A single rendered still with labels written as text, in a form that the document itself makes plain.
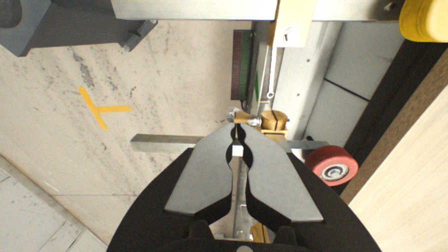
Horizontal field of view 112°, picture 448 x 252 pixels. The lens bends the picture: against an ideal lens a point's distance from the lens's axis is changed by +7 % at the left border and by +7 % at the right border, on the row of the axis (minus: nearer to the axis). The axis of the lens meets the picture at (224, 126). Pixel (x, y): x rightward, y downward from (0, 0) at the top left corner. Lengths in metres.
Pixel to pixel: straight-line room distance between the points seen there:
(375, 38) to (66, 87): 1.82
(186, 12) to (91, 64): 1.29
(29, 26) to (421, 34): 0.87
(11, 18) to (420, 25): 0.87
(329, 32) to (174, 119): 1.17
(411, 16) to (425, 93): 0.12
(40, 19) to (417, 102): 0.89
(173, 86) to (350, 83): 1.07
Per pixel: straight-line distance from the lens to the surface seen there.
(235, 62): 0.41
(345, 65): 0.51
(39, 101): 2.05
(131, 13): 0.32
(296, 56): 0.52
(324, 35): 0.54
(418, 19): 0.29
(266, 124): 0.29
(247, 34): 0.41
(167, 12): 0.29
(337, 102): 0.51
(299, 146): 0.36
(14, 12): 0.78
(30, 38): 0.81
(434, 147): 0.42
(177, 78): 1.21
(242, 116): 0.16
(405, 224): 0.61
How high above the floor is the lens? 1.11
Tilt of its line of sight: 58 degrees down
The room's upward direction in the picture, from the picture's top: 174 degrees counter-clockwise
